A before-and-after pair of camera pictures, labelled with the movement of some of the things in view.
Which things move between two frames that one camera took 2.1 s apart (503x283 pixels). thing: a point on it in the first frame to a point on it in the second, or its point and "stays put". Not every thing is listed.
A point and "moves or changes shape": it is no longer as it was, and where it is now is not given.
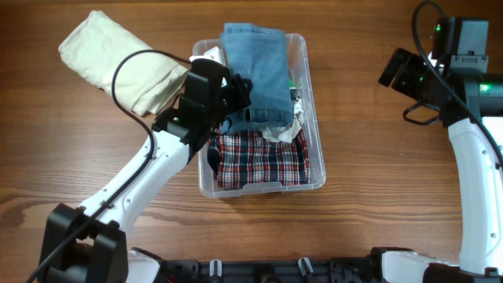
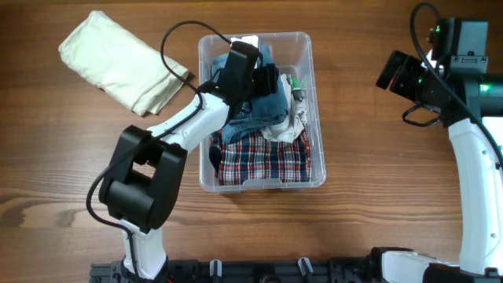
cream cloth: (145, 82) stays put
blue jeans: (260, 53) moves or changes shape
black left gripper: (242, 87) to (270, 77)
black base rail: (302, 271) stays put
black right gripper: (412, 63) stays put
